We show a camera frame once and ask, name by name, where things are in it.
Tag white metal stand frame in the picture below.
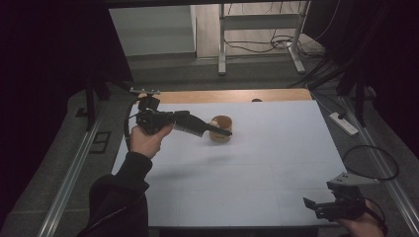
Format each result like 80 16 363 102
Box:
217 0 311 77

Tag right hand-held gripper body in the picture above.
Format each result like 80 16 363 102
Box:
325 172 380 222

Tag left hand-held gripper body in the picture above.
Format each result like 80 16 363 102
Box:
128 87 176 136

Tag grey partition panel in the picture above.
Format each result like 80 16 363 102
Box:
108 4 198 57

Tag person's left hand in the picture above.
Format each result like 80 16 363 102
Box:
128 122 175 160

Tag white power strip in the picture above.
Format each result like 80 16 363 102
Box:
328 112 360 137

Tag tangle of black floor cables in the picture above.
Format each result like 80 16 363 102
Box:
223 0 327 61

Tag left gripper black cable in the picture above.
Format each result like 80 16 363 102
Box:
123 102 141 150

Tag wooden table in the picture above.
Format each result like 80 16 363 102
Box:
135 87 313 106

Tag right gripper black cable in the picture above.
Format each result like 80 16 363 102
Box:
362 197 389 235

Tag white power strip cable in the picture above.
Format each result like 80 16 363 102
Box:
305 83 338 117

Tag person's right hand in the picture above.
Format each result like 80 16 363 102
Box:
335 199 385 237

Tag aluminium floor rail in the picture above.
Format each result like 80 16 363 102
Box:
340 96 419 237
37 101 108 237

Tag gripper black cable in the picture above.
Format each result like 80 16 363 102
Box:
362 197 389 235
123 102 141 150

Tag wooden cup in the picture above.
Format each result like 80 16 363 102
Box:
209 115 234 143

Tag black tripod stand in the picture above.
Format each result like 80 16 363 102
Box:
75 73 141 132
288 53 378 128

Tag black looped cable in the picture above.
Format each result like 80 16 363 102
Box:
341 144 400 182

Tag dark curtain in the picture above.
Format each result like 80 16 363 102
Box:
302 0 419 159
0 0 134 228

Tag white table mat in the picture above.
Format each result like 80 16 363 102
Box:
110 100 350 228

